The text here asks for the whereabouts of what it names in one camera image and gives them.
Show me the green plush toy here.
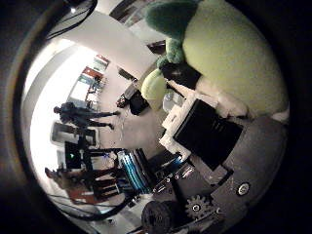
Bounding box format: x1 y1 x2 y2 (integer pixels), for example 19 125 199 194
140 0 291 119

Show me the black bag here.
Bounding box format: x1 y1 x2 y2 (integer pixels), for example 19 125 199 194
129 90 151 117

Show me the person in dark clothes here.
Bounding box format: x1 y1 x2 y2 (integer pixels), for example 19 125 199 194
53 100 122 131

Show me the blue metal rail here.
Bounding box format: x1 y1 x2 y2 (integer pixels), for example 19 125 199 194
116 150 154 195

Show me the black cable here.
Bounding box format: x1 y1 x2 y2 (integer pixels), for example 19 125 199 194
45 0 99 42

